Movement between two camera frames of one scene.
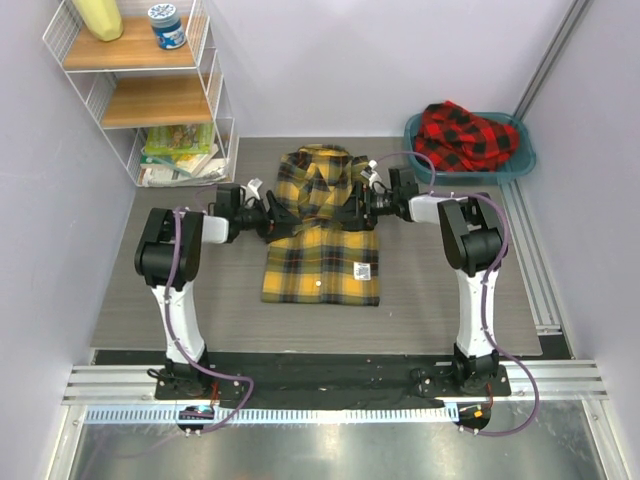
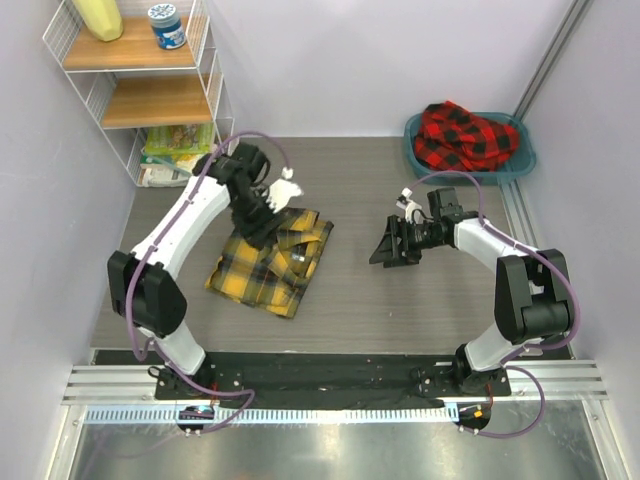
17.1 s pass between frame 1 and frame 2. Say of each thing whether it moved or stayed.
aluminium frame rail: stayed
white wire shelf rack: stayed
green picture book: stayed
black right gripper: moved
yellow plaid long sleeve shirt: moved
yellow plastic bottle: stayed
